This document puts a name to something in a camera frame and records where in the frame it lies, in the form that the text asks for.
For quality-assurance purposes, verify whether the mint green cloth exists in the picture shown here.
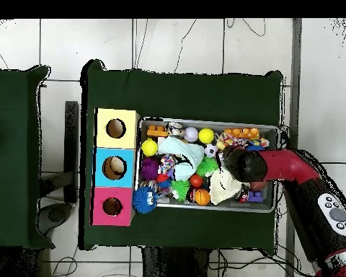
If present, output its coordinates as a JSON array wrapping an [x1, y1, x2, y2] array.
[[157, 136, 205, 181]]

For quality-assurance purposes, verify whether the blue spiky monster toy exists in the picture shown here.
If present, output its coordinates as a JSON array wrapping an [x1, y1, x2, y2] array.
[[131, 185, 159, 214]]

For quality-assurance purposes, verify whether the clear mesh bin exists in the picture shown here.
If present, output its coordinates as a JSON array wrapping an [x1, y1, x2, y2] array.
[[134, 116, 280, 214]]

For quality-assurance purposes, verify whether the wooden box with three holes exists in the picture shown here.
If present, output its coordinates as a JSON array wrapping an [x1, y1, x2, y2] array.
[[90, 107, 141, 227]]

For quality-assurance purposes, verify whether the white baseball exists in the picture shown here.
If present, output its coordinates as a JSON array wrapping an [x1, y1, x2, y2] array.
[[183, 126, 199, 144]]

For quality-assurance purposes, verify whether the purple spiky monster toy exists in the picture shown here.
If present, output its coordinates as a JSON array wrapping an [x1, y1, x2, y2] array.
[[140, 157, 161, 181]]

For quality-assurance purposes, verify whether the red rubber ball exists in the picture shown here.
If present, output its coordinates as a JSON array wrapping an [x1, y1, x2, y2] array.
[[189, 173, 204, 189]]

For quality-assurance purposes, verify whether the plain yellow ball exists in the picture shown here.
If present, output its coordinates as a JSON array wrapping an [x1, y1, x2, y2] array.
[[198, 127, 215, 144]]

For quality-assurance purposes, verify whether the black and white soccer ball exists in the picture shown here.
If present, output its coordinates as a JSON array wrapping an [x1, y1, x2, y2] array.
[[203, 143, 219, 159]]

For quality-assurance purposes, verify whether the orange basketball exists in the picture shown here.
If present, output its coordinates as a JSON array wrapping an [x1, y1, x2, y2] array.
[[194, 188, 210, 206]]

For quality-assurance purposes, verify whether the dark green tablecloth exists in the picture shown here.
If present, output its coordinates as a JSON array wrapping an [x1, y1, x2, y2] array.
[[79, 58, 285, 256]]

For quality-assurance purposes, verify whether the orange four-stud building block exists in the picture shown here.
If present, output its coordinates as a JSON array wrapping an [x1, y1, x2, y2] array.
[[223, 127, 261, 140]]

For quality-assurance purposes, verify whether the brown football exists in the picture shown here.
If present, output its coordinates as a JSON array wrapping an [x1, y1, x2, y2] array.
[[249, 180, 268, 192]]

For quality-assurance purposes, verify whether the black stand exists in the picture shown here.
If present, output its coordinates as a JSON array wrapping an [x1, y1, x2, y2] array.
[[40, 100, 79, 203]]

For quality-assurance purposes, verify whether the grey stand foot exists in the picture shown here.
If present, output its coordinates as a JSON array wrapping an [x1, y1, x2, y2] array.
[[38, 203, 73, 234]]

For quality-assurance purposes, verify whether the side table with green cloth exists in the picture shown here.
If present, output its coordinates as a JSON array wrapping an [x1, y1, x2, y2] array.
[[0, 65, 55, 250]]

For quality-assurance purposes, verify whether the yellow tennis ball with handle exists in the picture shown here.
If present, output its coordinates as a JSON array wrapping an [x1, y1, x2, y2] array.
[[141, 137, 159, 158]]

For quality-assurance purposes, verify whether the grey floor rail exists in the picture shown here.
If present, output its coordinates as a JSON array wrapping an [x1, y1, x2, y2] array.
[[285, 18, 303, 277]]

